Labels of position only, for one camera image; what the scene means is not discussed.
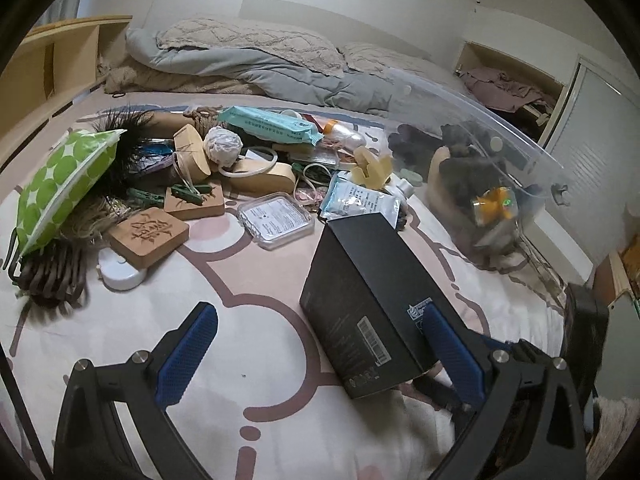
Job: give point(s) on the engraved wooden tile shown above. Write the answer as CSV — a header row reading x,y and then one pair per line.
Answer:
x,y
200,209
150,240

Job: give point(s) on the grey duvet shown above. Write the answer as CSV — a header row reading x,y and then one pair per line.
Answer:
x,y
300,80

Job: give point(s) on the jute twine bundle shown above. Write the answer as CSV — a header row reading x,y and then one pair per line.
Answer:
x,y
92,220

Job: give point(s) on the yellow toy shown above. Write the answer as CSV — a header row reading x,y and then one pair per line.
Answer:
x,y
492,202

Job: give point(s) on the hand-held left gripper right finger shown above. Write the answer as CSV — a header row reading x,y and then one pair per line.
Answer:
x,y
452,355

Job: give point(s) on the green polka dot pouch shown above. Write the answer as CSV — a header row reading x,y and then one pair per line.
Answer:
x,y
60,180

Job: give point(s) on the pearl bottle with orange cap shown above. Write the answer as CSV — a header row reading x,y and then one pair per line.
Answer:
x,y
347,136

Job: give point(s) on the white headband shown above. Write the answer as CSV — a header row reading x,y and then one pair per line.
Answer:
x,y
272,160

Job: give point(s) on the black jacket with fur trim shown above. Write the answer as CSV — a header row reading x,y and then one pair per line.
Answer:
x,y
470,165

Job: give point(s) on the pink clothes pile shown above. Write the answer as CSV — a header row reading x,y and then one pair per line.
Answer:
x,y
505,90

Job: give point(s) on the white crumpled ball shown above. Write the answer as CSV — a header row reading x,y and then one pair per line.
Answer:
x,y
222,145

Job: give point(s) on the beige fuzzy throw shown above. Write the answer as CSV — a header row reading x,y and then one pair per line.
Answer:
x,y
165,80

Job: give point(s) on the black cardboard box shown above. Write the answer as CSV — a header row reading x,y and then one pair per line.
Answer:
x,y
360,280

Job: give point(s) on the white blue sachet packet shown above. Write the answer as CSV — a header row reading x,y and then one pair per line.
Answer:
x,y
355,200

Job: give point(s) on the white sliding door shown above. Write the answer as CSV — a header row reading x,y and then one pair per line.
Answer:
x,y
595,150

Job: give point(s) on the black feather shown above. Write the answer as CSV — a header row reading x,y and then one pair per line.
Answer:
x,y
127,130

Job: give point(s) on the white round tape measure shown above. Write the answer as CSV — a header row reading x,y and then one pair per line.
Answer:
x,y
120,277

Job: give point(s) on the wooden bedside shelf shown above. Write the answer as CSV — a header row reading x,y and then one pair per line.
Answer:
x,y
55,60

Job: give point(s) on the beige textured pillow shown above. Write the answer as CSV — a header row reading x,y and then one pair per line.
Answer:
x,y
385,60
240,42

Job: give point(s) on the green clothespin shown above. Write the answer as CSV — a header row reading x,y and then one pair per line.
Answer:
x,y
187,194
145,197

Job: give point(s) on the black box-shaped object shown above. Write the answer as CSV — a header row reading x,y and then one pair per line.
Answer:
x,y
587,335

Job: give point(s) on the oval wooden box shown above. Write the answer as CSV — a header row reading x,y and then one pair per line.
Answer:
x,y
192,152
270,179

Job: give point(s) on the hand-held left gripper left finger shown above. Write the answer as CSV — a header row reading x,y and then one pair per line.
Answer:
x,y
187,355

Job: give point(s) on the teal wipes packet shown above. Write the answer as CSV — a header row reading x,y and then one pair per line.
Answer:
x,y
270,125

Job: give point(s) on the clear plastic case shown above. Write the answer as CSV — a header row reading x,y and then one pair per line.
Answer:
x,y
275,220

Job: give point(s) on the clear plastic storage bin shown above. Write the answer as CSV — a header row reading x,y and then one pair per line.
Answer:
x,y
470,110

